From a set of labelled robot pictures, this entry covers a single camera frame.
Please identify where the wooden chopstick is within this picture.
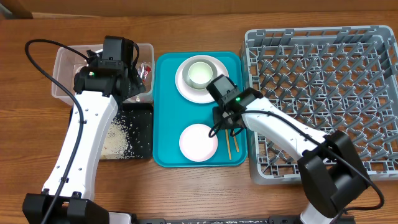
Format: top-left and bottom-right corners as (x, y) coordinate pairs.
(224, 129), (232, 160)
(233, 136), (239, 153)

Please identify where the red foil snack wrapper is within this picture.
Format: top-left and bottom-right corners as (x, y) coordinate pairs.
(137, 62), (152, 83)

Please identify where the small white plate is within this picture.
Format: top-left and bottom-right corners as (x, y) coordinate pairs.
(179, 124), (218, 162)

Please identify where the pile of rice grains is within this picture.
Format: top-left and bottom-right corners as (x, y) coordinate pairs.
(99, 111), (150, 160)

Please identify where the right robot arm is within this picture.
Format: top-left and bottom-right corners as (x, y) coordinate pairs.
(206, 75), (370, 223)

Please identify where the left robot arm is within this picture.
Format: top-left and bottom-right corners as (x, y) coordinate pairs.
(22, 35), (146, 223)

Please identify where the clear plastic waste bin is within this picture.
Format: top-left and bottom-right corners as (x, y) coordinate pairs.
(52, 44), (155, 106)

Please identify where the grey dishwasher rack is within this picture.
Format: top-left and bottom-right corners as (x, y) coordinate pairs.
(241, 26), (397, 180)

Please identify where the large white plate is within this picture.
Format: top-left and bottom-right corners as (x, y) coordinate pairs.
(175, 55), (229, 104)

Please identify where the teal serving tray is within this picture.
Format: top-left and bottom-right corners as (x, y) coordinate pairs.
(153, 52), (248, 168)

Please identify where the white paper cup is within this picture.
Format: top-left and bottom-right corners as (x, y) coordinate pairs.
(188, 62), (213, 89)

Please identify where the grey-rimmed white bowl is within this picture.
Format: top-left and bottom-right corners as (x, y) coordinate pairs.
(182, 58), (217, 90)

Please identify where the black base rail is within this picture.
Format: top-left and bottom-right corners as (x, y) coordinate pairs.
(108, 211), (356, 224)

